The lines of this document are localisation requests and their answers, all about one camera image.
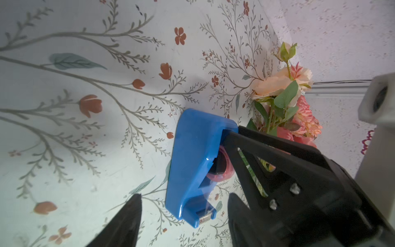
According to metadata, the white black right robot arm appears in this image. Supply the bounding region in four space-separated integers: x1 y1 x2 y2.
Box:
224 73 395 247

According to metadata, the mixed pastel flower bouquet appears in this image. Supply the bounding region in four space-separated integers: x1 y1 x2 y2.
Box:
247 42 322 147

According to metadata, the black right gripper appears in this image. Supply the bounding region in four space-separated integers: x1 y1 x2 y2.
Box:
223 127 395 247

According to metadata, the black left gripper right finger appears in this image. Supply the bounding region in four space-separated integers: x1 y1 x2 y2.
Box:
228 193 278 247

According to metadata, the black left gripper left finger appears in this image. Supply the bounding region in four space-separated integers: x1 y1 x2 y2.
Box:
87 194 142 247

